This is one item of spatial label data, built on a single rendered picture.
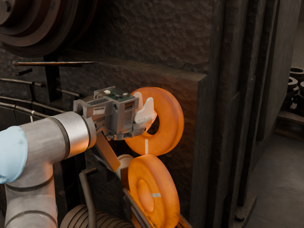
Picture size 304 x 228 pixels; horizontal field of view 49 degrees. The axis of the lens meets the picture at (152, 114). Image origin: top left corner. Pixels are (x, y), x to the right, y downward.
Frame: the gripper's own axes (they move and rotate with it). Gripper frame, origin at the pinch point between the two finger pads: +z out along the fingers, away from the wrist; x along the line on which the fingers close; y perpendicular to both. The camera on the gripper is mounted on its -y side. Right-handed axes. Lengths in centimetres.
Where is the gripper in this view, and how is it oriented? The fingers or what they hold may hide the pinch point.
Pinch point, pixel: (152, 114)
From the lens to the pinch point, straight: 73.7
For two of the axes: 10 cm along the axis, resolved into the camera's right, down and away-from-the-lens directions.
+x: -7.4, -3.6, 5.7
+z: 6.6, -2.4, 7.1
